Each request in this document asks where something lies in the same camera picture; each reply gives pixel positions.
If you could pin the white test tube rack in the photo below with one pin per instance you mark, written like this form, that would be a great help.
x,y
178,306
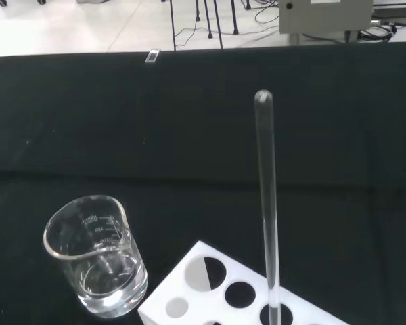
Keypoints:
x,y
155,306

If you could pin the black bench cloth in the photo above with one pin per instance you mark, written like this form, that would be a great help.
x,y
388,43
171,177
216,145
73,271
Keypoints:
x,y
189,135

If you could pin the thin black tripod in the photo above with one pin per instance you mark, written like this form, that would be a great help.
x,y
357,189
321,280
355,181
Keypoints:
x,y
218,23

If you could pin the dark tripod with feet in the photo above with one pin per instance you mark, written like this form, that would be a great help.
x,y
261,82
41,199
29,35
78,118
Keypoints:
x,y
235,20

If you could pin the clear glass beaker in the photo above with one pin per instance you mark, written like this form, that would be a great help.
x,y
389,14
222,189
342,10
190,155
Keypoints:
x,y
98,291

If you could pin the grey metal box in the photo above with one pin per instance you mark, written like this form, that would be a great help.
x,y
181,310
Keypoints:
x,y
325,17

